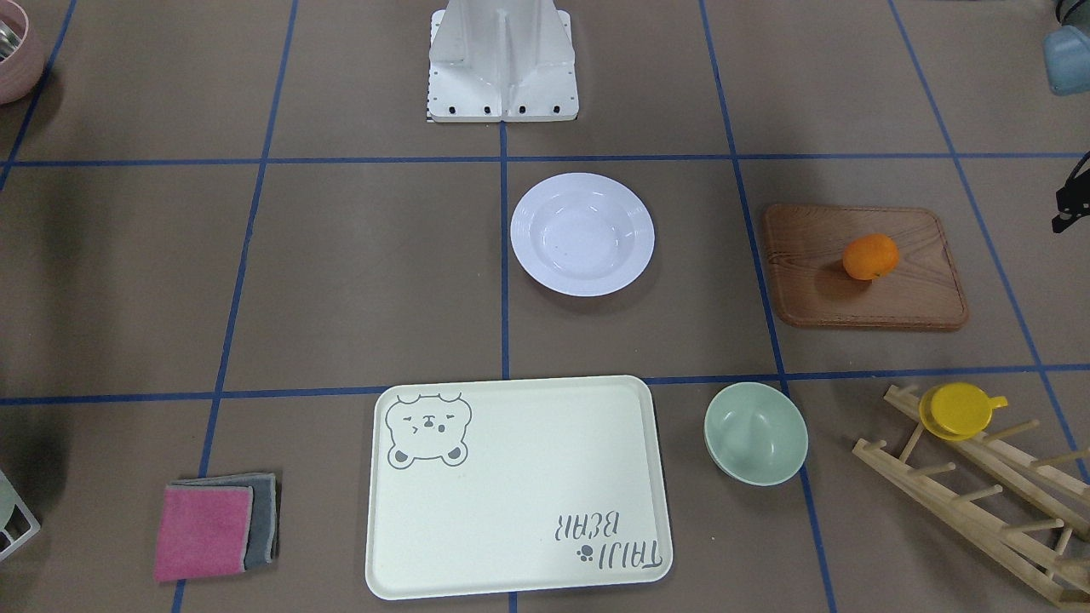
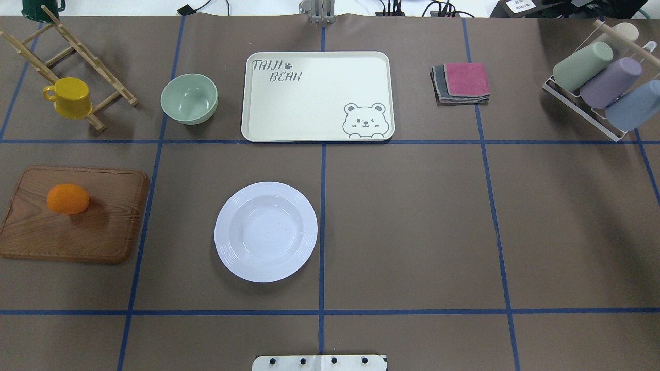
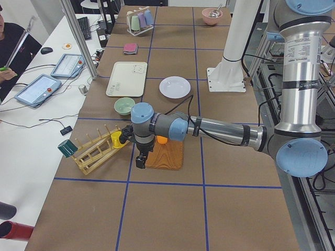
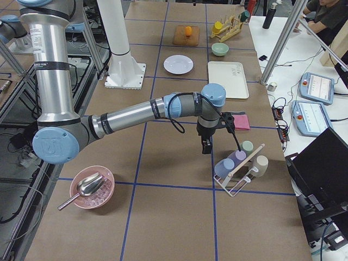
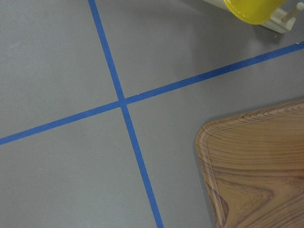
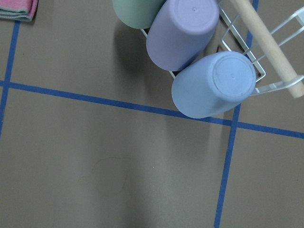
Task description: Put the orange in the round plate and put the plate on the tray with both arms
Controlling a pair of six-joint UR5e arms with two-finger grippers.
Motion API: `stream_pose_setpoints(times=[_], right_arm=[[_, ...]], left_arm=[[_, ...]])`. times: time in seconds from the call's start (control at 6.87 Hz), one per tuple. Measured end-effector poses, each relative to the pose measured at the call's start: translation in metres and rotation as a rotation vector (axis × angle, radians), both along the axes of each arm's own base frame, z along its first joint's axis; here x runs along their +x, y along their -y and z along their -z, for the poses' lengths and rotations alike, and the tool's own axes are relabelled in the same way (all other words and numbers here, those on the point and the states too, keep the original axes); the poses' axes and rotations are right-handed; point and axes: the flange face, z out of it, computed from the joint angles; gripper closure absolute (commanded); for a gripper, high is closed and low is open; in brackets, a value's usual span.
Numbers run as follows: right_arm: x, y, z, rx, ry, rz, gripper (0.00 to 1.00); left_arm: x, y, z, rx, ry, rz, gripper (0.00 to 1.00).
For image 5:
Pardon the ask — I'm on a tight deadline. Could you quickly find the yellow mug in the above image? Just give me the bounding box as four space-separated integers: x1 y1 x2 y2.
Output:
224 0 285 25

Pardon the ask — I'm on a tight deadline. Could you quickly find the wooden mug drying rack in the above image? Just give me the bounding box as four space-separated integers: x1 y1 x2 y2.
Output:
206 0 304 34

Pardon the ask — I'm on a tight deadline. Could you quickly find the wooden tray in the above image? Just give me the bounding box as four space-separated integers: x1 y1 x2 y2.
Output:
195 100 304 228

